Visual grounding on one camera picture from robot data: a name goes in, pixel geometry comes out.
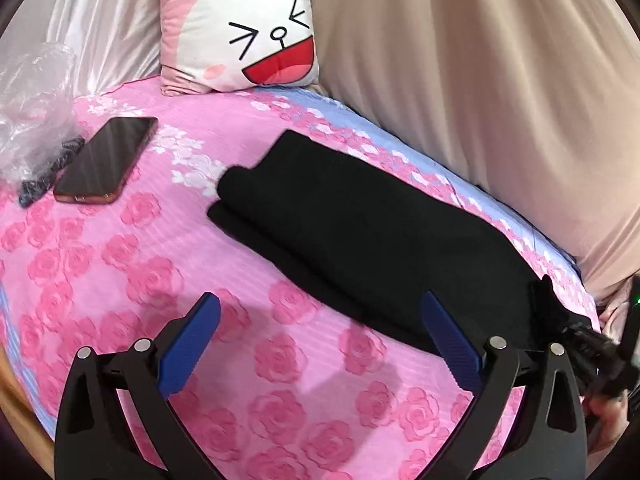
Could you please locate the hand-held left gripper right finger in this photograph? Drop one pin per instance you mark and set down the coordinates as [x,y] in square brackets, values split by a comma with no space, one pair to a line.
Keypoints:
[450,345]

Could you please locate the white satin cloth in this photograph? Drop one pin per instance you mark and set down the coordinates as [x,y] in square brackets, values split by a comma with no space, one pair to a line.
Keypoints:
[100,20]

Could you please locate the person's right hand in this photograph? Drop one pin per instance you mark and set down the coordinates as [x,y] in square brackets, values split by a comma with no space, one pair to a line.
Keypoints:
[607,422]

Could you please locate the pink cartoon rabbit pillow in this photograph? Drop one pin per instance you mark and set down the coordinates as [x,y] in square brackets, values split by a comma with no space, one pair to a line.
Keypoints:
[235,25]

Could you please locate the clear plastic bag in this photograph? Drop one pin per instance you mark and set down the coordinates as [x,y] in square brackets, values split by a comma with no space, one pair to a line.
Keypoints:
[32,105]

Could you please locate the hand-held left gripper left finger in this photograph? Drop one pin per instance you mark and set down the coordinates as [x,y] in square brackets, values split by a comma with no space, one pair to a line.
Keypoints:
[192,342]

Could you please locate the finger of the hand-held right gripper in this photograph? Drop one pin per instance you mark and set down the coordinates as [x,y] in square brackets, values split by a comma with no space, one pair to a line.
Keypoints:
[582,334]

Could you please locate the pink floral bed sheet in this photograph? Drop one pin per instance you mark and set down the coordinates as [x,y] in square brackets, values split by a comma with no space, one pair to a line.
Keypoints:
[150,270]

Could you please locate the beige curtain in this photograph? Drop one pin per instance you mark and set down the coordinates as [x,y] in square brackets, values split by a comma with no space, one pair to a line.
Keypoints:
[475,70]

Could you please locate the black pants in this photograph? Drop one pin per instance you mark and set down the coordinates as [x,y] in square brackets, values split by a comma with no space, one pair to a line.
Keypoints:
[350,240]

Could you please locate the dark patterned cloth item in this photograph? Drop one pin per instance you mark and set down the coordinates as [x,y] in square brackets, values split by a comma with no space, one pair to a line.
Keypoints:
[45,180]

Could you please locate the black smartphone with orange case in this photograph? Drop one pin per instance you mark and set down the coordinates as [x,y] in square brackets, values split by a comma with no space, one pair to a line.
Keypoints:
[105,160]

